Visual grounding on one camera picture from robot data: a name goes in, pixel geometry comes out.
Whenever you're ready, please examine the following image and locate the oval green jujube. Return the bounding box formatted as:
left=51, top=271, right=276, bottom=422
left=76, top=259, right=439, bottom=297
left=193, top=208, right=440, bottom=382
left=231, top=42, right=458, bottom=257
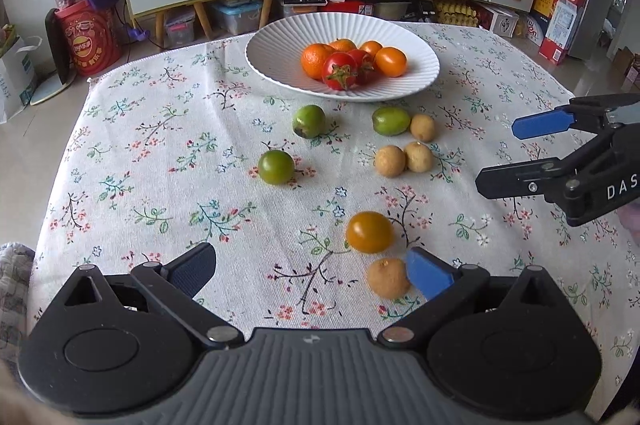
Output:
left=371, top=106, right=412, bottom=136

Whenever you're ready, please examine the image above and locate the large red tomato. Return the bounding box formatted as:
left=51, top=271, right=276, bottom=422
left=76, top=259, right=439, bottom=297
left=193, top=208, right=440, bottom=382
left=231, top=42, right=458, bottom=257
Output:
left=321, top=51, right=360, bottom=92

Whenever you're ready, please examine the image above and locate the tall red white box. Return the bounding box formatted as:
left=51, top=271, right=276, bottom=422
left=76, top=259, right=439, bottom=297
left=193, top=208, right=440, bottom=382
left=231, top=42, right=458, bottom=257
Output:
left=539, top=0, right=581, bottom=66

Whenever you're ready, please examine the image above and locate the grey checked quilt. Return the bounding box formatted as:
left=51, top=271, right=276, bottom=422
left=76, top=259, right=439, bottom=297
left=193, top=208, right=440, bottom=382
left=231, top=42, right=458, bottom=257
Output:
left=0, top=242, right=36, bottom=356

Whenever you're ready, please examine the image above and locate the brown longan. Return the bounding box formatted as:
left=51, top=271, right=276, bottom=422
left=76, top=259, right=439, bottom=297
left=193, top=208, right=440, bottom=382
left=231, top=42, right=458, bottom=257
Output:
left=366, top=257, right=412, bottom=300
left=410, top=114, right=439, bottom=142
left=404, top=141, right=435, bottom=173
left=374, top=145, right=407, bottom=178

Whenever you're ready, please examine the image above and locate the red carton box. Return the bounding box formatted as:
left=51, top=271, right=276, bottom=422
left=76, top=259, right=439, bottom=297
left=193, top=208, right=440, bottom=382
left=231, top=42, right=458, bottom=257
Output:
left=325, top=0, right=376, bottom=16

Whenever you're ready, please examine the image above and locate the black panel on round base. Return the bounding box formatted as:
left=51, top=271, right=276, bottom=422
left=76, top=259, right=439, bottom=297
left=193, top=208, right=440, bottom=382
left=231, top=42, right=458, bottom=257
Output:
left=30, top=8, right=78, bottom=106

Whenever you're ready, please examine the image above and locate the blue lid storage box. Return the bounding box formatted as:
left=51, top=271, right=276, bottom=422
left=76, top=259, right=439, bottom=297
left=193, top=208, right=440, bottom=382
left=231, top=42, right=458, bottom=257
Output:
left=210, top=0, right=263, bottom=36

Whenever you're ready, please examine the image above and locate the green spotted jujube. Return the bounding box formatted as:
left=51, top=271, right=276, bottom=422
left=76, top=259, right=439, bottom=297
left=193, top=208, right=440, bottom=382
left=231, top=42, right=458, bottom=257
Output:
left=292, top=104, right=327, bottom=139

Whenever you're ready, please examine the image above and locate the yellow tomato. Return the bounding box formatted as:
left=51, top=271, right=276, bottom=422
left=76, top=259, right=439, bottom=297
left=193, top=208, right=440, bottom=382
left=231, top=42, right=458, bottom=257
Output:
left=346, top=211, right=395, bottom=255

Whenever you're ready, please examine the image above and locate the small red tomato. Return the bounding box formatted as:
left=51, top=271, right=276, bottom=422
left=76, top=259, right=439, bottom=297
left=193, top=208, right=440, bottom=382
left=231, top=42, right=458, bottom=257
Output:
left=347, top=49, right=376, bottom=84

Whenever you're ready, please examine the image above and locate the white paper bag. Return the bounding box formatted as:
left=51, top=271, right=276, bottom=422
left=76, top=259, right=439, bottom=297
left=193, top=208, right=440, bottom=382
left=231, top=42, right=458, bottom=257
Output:
left=0, top=36, right=43, bottom=123

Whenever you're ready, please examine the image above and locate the white ribbed plate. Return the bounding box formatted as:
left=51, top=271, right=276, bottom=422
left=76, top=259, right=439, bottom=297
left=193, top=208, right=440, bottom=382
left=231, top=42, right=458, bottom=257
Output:
left=244, top=15, right=441, bottom=102

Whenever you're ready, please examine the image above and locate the black lid storage box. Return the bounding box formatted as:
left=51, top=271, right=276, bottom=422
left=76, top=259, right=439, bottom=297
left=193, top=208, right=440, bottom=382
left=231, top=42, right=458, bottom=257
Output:
left=280, top=0, right=328, bottom=20

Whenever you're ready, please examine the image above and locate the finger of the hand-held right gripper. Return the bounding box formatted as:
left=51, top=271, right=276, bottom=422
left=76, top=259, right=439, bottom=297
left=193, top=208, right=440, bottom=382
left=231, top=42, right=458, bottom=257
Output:
left=511, top=93, right=640, bottom=140
left=475, top=127, right=621, bottom=203

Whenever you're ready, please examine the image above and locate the floral tablecloth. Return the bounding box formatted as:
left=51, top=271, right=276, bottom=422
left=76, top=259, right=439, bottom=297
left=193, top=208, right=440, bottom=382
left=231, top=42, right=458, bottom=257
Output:
left=27, top=21, right=640, bottom=425

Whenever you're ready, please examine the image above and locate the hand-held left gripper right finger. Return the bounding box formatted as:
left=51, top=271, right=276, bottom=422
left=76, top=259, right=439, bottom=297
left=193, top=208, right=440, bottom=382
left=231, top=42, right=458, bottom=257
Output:
left=376, top=247, right=573, bottom=351

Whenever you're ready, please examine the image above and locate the small clear storage box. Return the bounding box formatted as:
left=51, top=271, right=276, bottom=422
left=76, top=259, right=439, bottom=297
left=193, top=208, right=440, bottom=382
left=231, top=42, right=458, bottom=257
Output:
left=165, top=7, right=197, bottom=48

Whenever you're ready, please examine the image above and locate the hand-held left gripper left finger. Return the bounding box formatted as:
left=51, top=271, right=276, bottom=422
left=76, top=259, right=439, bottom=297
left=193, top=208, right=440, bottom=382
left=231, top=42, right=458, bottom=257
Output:
left=62, top=243, right=246, bottom=351

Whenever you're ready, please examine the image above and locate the red snack bucket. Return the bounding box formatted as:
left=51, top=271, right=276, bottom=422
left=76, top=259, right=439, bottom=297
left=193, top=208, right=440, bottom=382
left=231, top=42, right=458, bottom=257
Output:
left=54, top=0, right=123, bottom=73

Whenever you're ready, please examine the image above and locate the yellow egg tray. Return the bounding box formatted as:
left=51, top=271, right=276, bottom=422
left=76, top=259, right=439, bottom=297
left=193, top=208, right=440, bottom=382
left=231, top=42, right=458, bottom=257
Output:
left=435, top=0, right=481, bottom=28

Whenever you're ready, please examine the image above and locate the round green tomato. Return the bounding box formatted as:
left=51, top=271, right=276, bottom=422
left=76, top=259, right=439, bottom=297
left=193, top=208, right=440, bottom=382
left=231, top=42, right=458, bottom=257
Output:
left=257, top=149, right=296, bottom=185

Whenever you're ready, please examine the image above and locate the large mandarin orange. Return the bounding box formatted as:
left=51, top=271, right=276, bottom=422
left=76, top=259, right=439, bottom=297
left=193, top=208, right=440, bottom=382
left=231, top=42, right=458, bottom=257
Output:
left=300, top=43, right=337, bottom=80

